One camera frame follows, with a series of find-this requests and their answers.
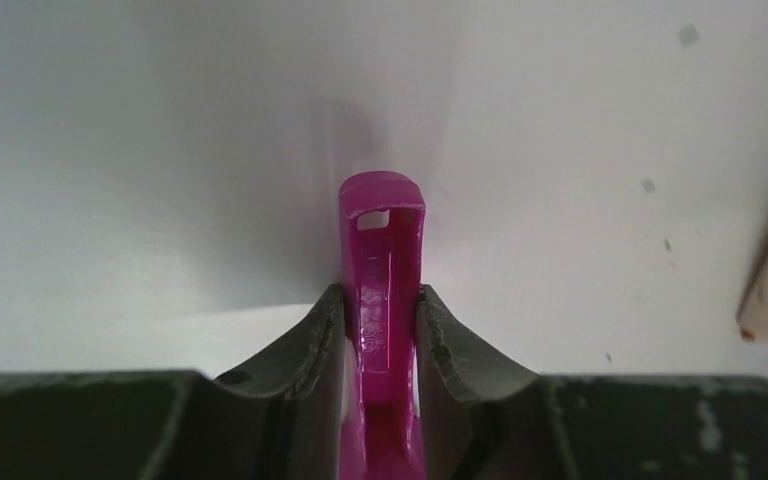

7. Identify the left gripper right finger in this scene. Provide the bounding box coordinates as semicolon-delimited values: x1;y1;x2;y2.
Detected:
416;285;768;479

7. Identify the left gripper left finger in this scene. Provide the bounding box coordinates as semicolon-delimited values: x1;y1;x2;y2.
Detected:
0;285;345;479

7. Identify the magenta plastic scoop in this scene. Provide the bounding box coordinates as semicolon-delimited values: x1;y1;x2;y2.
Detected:
338;171;425;479

